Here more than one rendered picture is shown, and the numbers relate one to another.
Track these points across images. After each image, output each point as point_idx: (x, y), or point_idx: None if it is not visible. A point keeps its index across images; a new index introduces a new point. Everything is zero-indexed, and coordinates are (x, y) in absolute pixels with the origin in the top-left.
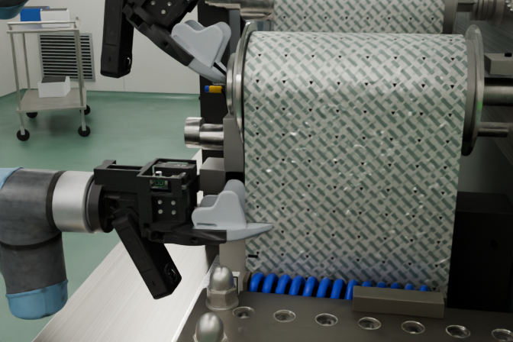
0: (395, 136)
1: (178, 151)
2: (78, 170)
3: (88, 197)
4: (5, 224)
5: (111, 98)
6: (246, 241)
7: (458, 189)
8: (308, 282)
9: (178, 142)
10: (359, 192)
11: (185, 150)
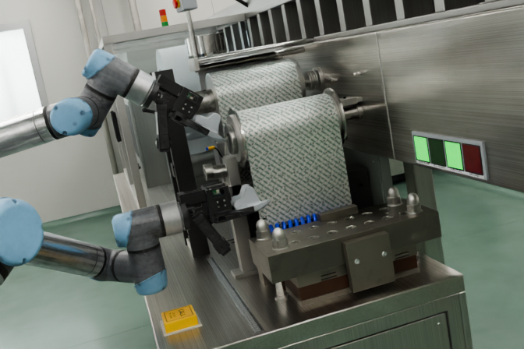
0: (314, 141)
1: (12, 284)
2: None
3: (180, 210)
4: (138, 239)
5: None
6: (260, 212)
7: None
8: (295, 220)
9: (7, 277)
10: (305, 171)
11: (19, 281)
